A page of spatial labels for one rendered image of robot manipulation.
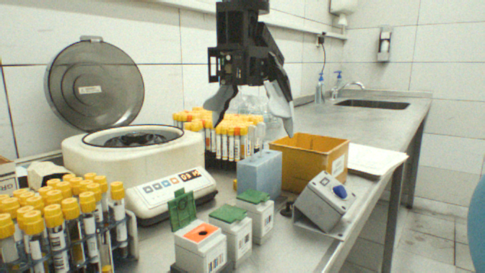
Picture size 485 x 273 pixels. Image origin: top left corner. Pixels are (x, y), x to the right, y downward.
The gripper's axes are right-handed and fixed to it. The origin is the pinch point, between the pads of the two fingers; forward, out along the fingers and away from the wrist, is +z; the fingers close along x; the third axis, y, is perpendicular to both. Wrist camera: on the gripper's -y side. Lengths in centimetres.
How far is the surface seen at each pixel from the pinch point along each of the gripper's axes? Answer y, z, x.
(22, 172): 19.7, 8.2, -37.4
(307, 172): -11.9, 9.9, 5.8
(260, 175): 0.7, 7.0, 2.0
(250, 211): 7.7, 10.0, 4.2
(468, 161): -220, 59, 52
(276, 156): -5.6, 5.4, 2.0
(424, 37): -221, -28, 14
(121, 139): 2.7, 4.7, -31.3
